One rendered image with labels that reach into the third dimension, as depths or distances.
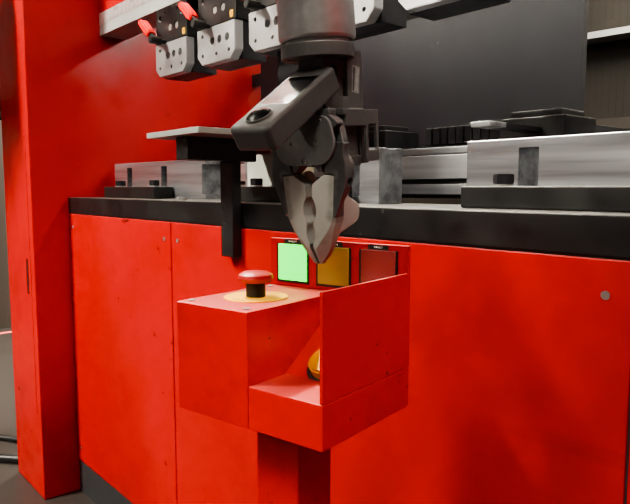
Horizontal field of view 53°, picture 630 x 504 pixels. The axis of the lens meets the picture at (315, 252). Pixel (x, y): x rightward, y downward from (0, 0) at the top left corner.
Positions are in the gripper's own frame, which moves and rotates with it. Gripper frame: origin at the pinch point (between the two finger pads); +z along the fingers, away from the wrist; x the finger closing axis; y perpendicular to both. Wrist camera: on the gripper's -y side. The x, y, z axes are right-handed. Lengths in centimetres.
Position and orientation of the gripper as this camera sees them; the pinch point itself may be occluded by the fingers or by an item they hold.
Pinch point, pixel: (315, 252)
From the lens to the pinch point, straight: 63.4
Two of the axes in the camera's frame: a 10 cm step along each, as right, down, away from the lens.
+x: -7.9, -0.6, 6.1
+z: 0.5, 9.8, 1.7
